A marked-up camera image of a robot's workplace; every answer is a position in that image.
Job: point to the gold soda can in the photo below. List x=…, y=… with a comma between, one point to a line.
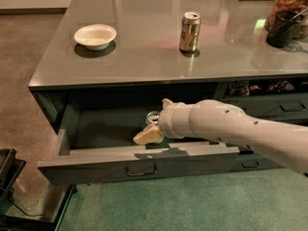
x=190, y=29

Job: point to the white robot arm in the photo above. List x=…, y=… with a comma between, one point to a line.
x=284, y=143

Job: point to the black cup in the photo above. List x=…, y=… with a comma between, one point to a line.
x=283, y=29

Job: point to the open grey top drawer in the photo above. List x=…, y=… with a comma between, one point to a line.
x=95, y=144

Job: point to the glass jar of snacks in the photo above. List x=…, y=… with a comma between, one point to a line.
x=297, y=6

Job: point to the grey counter cabinet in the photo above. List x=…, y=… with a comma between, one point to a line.
x=144, y=63

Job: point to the white bowl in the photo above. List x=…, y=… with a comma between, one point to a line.
x=96, y=36

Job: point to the right upper grey drawer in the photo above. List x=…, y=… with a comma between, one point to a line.
x=291, y=107

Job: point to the snack bags in shelf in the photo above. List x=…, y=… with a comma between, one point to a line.
x=265, y=87

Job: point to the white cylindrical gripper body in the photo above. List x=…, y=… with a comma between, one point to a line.
x=167, y=119

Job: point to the black stand base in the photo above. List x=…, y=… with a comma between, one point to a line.
x=17, y=213

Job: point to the right lower grey drawer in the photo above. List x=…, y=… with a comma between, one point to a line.
x=248, y=162

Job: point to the metal drawer handle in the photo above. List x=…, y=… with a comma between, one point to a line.
x=141, y=172

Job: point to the green white 7up can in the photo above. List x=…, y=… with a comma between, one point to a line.
x=153, y=119

